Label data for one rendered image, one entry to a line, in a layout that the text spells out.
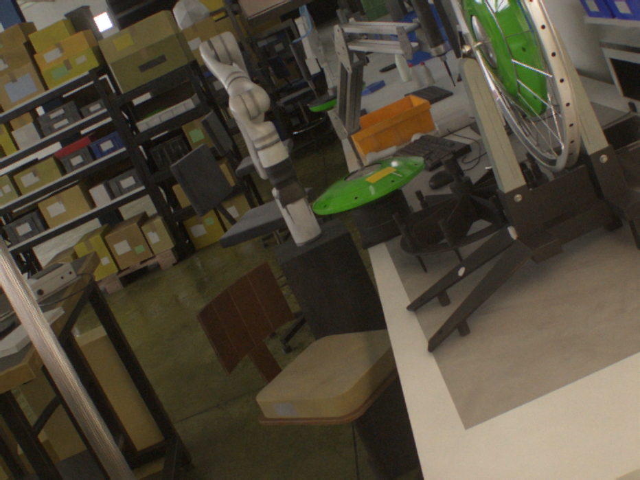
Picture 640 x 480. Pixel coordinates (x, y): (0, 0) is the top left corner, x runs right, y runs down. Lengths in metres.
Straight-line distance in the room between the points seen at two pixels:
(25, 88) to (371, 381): 5.91
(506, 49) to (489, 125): 0.16
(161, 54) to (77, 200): 1.46
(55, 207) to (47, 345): 7.01
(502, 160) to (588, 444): 0.62
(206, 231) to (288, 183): 5.48
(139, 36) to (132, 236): 1.68
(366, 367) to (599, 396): 1.22
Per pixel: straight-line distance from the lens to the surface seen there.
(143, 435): 3.99
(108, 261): 7.89
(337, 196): 2.24
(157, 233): 7.74
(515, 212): 1.63
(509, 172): 1.62
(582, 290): 1.58
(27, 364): 2.62
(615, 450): 1.15
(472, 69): 1.58
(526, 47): 1.46
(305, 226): 2.86
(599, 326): 1.44
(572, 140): 1.47
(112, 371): 3.89
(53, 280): 3.39
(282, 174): 2.37
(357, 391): 2.34
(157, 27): 7.62
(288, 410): 2.46
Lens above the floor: 1.54
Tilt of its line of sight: 14 degrees down
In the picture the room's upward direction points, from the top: 25 degrees counter-clockwise
